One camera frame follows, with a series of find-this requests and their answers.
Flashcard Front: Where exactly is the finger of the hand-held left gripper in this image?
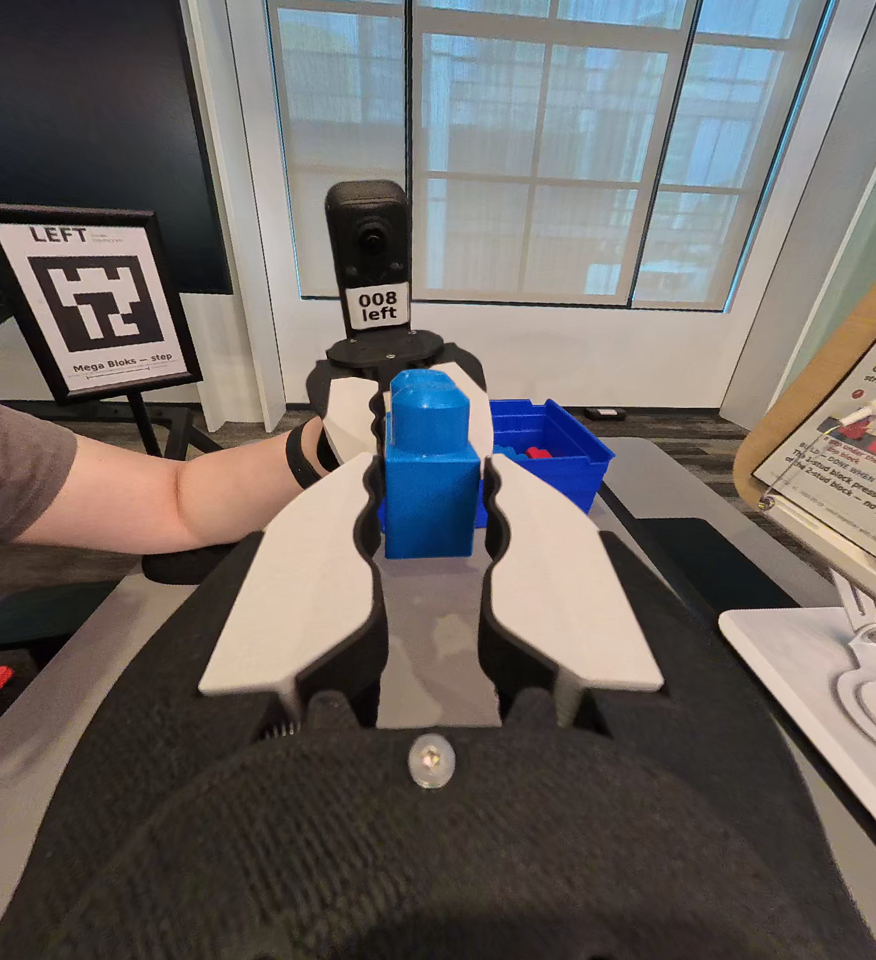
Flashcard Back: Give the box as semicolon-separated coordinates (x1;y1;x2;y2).
325;377;385;468
438;360;494;459

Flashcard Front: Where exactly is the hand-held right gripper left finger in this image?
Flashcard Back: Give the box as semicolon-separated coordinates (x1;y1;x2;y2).
198;452;392;727

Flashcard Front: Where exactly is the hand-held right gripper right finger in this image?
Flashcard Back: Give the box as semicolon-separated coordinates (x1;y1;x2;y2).
477;452;665;727

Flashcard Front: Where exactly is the blue two-stud block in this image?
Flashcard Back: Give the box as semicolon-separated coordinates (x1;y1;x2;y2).
381;369;484;560

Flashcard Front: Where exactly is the blue plastic bin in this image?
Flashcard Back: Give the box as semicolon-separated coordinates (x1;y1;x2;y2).
378;397;617;530

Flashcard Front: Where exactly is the person's left forearm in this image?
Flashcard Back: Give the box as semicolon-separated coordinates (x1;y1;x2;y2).
14;431;311;556

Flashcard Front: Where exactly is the black wristwatch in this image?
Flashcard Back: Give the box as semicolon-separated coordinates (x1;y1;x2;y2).
285;420;337;490

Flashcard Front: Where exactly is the black armrest pad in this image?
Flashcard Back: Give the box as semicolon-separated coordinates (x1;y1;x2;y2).
141;540;244;586

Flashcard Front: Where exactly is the black desk mat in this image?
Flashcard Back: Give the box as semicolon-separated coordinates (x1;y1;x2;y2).
636;517;802;612

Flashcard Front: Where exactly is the black sign easel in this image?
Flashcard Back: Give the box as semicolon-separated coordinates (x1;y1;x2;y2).
0;330;221;460

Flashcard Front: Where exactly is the white stand base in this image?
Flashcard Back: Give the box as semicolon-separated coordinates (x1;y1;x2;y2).
719;606;876;852

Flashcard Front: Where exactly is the framed marker code sign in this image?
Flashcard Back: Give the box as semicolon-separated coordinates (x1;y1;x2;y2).
0;201;205;406

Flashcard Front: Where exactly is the large black display panel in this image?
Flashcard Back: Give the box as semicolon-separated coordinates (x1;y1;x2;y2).
0;0;235;295

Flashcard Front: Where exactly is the metal poster bracket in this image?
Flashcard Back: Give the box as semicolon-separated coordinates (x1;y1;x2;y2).
831;570;876;766

